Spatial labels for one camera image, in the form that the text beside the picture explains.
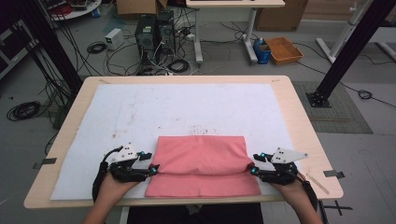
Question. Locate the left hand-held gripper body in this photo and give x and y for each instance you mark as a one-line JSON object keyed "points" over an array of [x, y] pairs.
{"points": [[124, 155]]}

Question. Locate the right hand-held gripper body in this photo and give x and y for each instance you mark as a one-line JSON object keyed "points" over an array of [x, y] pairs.
{"points": [[283, 169]]}

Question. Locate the pink tank top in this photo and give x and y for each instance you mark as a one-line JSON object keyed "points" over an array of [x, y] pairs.
{"points": [[202, 168]]}

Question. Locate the person's right hand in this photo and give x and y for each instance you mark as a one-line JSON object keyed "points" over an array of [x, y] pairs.
{"points": [[291, 193]]}

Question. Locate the person's left hand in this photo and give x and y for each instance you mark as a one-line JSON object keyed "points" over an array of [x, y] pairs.
{"points": [[113, 188]]}

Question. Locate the thin wooden stick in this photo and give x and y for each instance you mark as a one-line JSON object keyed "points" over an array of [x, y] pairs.
{"points": [[319, 185]]}

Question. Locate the grey tape strip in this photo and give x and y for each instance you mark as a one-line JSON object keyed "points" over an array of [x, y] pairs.
{"points": [[46, 161], [333, 174]]}

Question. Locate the white mat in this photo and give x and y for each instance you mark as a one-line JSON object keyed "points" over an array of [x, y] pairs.
{"points": [[174, 105]]}

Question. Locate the person's dark trousers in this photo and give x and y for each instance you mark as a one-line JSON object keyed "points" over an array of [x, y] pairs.
{"points": [[199, 216]]}

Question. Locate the wooden table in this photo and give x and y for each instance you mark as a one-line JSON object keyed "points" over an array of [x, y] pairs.
{"points": [[299, 102]]}

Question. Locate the grey floor mat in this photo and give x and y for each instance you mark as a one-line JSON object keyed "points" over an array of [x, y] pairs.
{"points": [[342, 118]]}

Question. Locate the blue box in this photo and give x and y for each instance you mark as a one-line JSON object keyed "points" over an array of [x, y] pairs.
{"points": [[262, 51]]}

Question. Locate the orange tray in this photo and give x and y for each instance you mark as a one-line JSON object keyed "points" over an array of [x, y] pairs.
{"points": [[283, 49]]}

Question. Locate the large black computer tower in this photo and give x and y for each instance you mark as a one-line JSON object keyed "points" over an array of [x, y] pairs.
{"points": [[145, 39]]}

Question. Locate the white box device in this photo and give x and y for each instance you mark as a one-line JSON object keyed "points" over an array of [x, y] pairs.
{"points": [[114, 38]]}

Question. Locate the small black computer tower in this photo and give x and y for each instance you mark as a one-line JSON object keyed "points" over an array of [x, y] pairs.
{"points": [[166, 31]]}

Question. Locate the large cardboard box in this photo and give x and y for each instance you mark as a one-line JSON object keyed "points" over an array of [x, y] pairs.
{"points": [[280, 15]]}

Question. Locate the white metal stand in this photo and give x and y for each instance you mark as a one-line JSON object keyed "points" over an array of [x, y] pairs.
{"points": [[342, 34]]}

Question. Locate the small cardboard box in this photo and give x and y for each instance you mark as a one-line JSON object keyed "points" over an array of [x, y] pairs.
{"points": [[137, 6]]}

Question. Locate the round white table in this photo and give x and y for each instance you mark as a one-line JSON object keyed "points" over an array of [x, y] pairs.
{"points": [[74, 11]]}

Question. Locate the white desk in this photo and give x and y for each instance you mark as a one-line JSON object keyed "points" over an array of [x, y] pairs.
{"points": [[236, 3]]}

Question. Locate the grey rack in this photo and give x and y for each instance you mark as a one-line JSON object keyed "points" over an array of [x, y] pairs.
{"points": [[12, 46]]}

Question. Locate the black metal frame post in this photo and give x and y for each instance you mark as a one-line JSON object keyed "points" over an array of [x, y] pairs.
{"points": [[53, 46], [348, 53]]}

